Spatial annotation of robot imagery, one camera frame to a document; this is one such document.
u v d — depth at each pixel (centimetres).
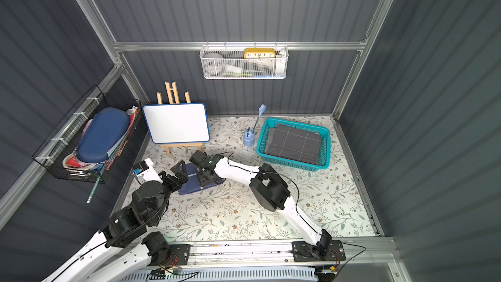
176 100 89
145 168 57
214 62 83
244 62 90
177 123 94
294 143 99
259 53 87
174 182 60
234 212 85
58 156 62
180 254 74
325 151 94
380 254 74
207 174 69
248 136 101
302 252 73
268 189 58
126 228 48
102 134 68
